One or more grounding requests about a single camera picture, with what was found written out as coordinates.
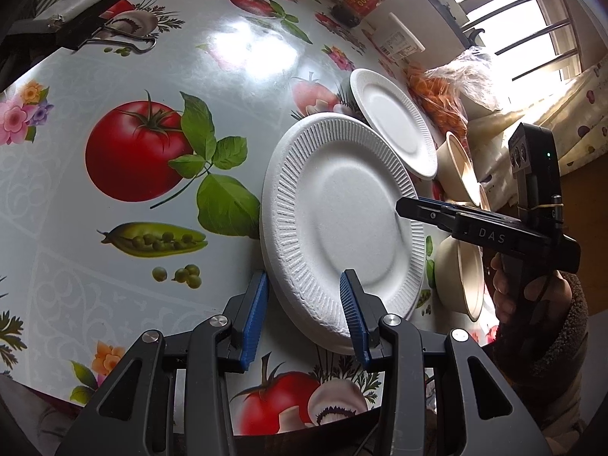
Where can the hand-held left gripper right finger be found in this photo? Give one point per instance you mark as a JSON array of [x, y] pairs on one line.
[[354, 316]]

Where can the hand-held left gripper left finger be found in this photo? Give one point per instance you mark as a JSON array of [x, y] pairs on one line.
[[254, 318]]

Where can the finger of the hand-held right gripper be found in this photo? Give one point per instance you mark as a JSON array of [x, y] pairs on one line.
[[422, 213]]

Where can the large white foam plate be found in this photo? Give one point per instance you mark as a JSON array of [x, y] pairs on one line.
[[351, 228]]

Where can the beige paper bowl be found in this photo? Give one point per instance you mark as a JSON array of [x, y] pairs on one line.
[[458, 166], [483, 198], [463, 278]]

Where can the person's right hand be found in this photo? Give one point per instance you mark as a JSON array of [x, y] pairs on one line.
[[504, 294]]

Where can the small white foam plate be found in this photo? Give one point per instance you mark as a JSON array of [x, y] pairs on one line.
[[394, 118]]

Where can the plastic bag of oranges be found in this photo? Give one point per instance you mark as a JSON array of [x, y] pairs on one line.
[[441, 99]]

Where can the cream patterned curtain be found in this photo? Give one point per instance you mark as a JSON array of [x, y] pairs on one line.
[[560, 109]]

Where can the vegetable print tablecloth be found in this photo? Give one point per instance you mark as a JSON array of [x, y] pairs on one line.
[[142, 228]]

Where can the white plastic tub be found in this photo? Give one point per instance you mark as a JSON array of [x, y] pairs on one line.
[[399, 38]]

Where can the metal window bars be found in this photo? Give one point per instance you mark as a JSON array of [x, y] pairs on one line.
[[517, 14]]

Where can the dark jar with red label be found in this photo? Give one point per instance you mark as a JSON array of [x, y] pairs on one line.
[[363, 0]]

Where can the black binder clip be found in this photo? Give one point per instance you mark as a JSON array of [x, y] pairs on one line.
[[71, 33]]

